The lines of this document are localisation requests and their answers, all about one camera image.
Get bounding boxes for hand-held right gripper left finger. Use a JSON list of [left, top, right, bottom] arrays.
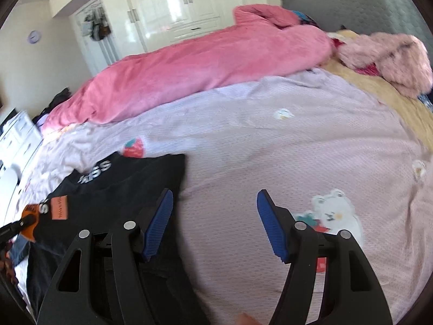
[[37, 188, 175, 325]]

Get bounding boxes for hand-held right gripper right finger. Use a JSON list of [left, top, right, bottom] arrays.
[[256, 189, 393, 325]]

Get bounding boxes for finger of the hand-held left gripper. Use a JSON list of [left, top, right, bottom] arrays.
[[0, 204, 39, 243]]

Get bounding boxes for black printed garment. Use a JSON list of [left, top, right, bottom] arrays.
[[25, 152, 210, 325]]

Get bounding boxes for pile of dark clothes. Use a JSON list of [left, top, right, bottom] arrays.
[[34, 88, 72, 126]]

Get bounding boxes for blue denim cloth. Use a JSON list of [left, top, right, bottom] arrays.
[[9, 236, 30, 265]]

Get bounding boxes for purple cartoon print bed sheet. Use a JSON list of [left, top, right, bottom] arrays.
[[7, 68, 431, 325]]

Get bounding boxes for white dresser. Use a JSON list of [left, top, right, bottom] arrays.
[[0, 110, 44, 177]]

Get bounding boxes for pink duvet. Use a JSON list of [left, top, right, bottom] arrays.
[[44, 4, 336, 133]]

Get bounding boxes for yellow blanket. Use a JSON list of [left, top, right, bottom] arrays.
[[321, 30, 433, 156]]

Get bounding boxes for white door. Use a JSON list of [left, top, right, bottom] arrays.
[[69, 0, 123, 79]]

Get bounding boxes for red patterned cloth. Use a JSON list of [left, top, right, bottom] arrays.
[[333, 37, 383, 77]]

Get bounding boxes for dark blue cloth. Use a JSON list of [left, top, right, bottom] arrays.
[[418, 91, 433, 113]]

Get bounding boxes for hanging bags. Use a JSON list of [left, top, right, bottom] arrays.
[[83, 7, 111, 42]]

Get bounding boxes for pink fluffy garment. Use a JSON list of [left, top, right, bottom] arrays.
[[336, 32, 433, 99]]

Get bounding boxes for blue patterned cloth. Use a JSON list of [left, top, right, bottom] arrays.
[[293, 10, 319, 27]]

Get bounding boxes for white wardrobe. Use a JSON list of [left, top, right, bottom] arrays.
[[118, 0, 283, 55]]

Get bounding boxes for grey padded headboard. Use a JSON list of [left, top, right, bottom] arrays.
[[281, 0, 427, 46]]

